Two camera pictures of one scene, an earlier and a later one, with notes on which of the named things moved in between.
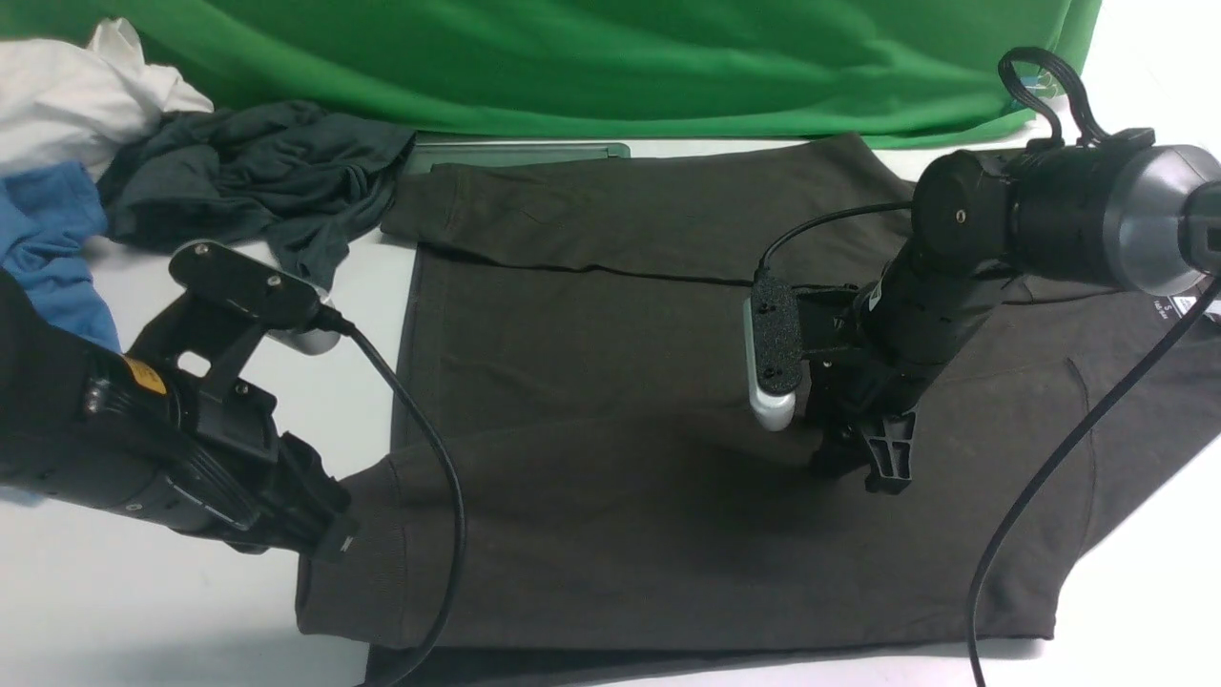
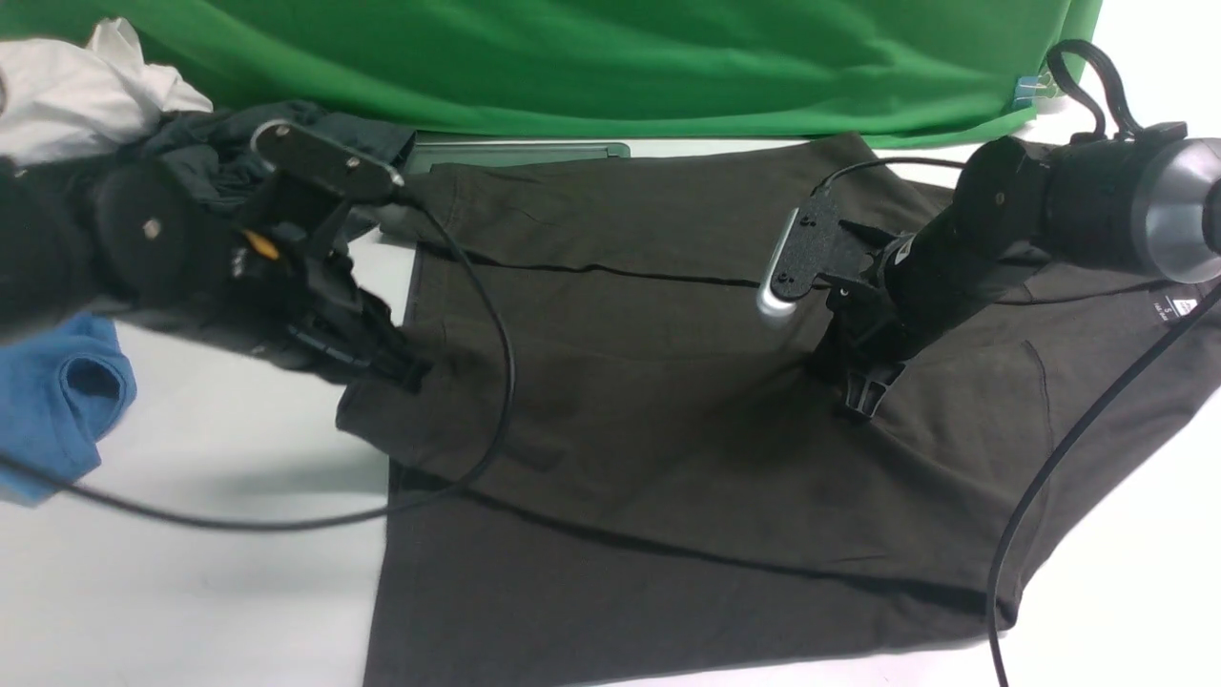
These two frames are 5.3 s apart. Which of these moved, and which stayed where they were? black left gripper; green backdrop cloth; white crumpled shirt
Moved: black left gripper
Stayed: white crumpled shirt; green backdrop cloth
